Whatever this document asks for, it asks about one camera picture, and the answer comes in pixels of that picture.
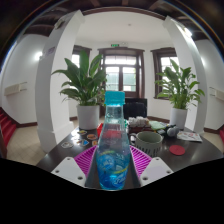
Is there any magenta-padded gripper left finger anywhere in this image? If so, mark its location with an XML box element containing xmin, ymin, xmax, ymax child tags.
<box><xmin>50</xmin><ymin>144</ymin><xmax>101</xmax><ymax>190</ymax></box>

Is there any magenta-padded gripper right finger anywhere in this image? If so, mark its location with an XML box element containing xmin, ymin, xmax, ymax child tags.
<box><xmin>129</xmin><ymin>144</ymin><xmax>175</xmax><ymax>190</ymax></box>

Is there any clear blue-capped drink bottle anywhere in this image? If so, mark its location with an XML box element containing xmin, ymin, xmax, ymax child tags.
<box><xmin>95</xmin><ymin>90</ymin><xmax>132</xmax><ymax>192</ymax></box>

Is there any white round sticker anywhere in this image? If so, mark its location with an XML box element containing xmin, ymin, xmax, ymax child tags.
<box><xmin>60</xmin><ymin>140</ymin><xmax>74</xmax><ymax>149</ymax></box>

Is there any flat round red coaster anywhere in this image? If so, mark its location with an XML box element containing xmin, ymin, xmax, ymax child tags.
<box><xmin>168</xmin><ymin>144</ymin><xmax>187</xmax><ymax>157</ymax></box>

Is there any grey-green patterned mug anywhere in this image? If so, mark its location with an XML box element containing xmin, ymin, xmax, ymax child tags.
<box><xmin>129</xmin><ymin>130</ymin><xmax>164</xmax><ymax>158</ymax></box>

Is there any dark grey round object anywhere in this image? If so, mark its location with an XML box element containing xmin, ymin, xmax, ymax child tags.
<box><xmin>164</xmin><ymin>123</ymin><xmax>181</xmax><ymax>138</ymax></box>

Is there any green folded cloth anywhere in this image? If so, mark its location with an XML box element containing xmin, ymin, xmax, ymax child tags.
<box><xmin>148</xmin><ymin>120</ymin><xmax>167</xmax><ymax>131</ymax></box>

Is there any white printed brochure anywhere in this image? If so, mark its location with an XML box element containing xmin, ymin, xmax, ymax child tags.
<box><xmin>176</xmin><ymin>130</ymin><xmax>203</xmax><ymax>143</ymax></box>

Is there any brown box of white packets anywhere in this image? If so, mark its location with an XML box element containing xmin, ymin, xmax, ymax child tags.
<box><xmin>127</xmin><ymin>116</ymin><xmax>151</xmax><ymax>134</ymax></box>

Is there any black office chair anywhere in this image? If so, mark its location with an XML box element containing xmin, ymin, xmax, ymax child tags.
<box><xmin>123</xmin><ymin>97</ymin><xmax>148</xmax><ymax>120</ymax></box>

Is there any large potted leafy plant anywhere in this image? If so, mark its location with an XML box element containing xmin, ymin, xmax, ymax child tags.
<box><xmin>154</xmin><ymin>59</ymin><xmax>206</xmax><ymax>130</ymax></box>

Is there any small potted leafy plant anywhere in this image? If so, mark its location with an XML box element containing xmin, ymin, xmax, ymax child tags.
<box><xmin>51</xmin><ymin>49</ymin><xmax>108</xmax><ymax>131</ymax></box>

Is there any brown wooden glazed door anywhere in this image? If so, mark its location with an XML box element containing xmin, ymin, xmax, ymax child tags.
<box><xmin>98</xmin><ymin>47</ymin><xmax>146</xmax><ymax>99</ymax></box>

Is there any brown-framed window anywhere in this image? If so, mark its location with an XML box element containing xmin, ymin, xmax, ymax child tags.
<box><xmin>71</xmin><ymin>44</ymin><xmax>93</xmax><ymax>69</ymax></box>
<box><xmin>150</xmin><ymin>47</ymin><xmax>181</xmax><ymax>99</ymax></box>

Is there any white wall-mounted unit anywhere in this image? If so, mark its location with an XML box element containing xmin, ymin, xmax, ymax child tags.
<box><xmin>209</xmin><ymin>86</ymin><xmax>224</xmax><ymax>103</ymax></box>
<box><xmin>3</xmin><ymin>81</ymin><xmax>28</xmax><ymax>98</ymax></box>

